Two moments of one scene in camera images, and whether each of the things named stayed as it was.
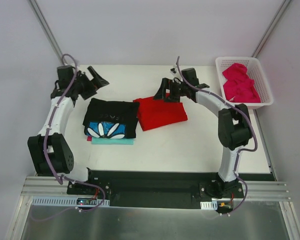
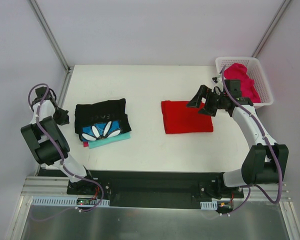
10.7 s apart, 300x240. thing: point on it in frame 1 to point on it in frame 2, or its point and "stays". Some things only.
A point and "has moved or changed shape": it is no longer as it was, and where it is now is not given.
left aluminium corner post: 47,30 stays
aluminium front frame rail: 253,190 stays
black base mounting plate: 159,189 stays
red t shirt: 154,113 to 178,118
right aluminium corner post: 281,11 stays
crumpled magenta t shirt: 239,87 stays
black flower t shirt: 111,119 has moved or changed shape
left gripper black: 89,88 to 62,116
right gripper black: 170,90 to 207,100
